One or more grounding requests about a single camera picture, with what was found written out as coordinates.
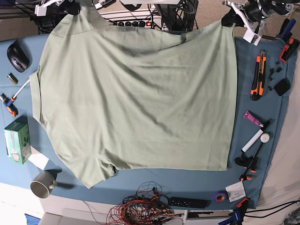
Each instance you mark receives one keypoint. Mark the left silver gripper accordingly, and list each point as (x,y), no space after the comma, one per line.
(249,15)

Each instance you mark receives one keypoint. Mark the right silver gripper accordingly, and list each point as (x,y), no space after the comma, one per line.
(73,8)

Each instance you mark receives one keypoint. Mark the light green T-shirt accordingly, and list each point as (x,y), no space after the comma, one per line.
(120,98)

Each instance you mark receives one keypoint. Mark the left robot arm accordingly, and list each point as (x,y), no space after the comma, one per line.
(277,7)

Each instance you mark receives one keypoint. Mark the black power strip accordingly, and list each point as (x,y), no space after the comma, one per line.
(142,24)

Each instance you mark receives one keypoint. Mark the blue black spring clamp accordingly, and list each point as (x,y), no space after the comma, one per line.
(286,28)

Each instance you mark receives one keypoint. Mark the black computer mouse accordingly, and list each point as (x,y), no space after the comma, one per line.
(17,58)

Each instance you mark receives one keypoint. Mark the orange black utility knife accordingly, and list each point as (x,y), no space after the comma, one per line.
(259,77)

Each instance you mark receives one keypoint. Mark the black square box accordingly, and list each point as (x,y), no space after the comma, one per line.
(282,87)

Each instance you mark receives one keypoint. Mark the small gold battery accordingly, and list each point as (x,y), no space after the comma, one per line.
(12,78)

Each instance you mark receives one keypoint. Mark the purple tube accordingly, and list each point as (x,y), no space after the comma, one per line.
(250,117)

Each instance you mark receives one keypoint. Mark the white marker pen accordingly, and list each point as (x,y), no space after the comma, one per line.
(255,137)

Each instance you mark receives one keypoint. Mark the white round cap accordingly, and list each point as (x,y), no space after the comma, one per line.
(265,137)

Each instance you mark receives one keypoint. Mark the green tissue box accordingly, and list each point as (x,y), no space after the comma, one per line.
(17,140)

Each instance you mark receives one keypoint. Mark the black orange bar clamp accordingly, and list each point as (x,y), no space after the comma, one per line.
(249,163)

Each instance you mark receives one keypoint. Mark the white paper sheet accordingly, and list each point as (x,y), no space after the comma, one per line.
(38,159)

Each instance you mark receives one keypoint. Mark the white paper packet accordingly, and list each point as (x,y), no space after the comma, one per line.
(235,191)

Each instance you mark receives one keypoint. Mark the purple tape roll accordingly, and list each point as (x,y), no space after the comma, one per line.
(219,196)

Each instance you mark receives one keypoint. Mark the grey ceramic mug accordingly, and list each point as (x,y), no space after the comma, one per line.
(43,185)

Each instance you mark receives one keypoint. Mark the black remote control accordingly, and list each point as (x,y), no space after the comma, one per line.
(188,202)

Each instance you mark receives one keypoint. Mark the blue black bar clamp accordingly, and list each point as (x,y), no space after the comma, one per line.
(237,216)

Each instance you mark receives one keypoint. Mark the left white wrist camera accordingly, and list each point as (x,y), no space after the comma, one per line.
(252,37)

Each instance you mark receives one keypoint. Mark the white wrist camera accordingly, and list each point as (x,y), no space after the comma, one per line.
(40,10)
(252,37)

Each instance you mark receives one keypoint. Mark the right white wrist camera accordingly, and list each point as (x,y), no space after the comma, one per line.
(40,10)

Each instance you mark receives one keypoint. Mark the blue orange handled screwdriver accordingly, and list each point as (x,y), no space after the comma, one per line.
(8,103)

